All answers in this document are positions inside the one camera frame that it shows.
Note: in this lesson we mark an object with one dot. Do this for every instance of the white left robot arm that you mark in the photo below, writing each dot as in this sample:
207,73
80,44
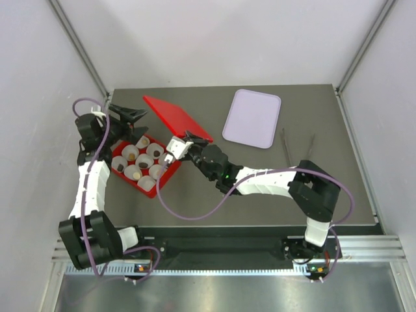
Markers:
88,235

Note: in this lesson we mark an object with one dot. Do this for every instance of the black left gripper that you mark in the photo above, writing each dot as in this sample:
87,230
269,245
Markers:
135,133

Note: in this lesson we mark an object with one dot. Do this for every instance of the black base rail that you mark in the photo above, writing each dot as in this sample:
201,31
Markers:
234,247

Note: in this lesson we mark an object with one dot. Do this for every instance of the red box lid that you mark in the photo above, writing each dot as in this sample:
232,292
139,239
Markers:
177,120

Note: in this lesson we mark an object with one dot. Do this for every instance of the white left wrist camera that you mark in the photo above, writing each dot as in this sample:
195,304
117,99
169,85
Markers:
97,110

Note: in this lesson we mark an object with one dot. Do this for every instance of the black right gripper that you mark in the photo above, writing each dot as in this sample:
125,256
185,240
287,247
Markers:
195,140

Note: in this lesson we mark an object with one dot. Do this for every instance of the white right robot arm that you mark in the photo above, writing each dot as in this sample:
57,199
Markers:
306,184

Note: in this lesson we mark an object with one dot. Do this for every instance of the lavender plastic tray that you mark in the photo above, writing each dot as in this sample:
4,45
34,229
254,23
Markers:
252,119

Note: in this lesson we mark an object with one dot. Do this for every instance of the metal tongs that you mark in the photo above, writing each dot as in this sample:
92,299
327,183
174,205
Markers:
296,148

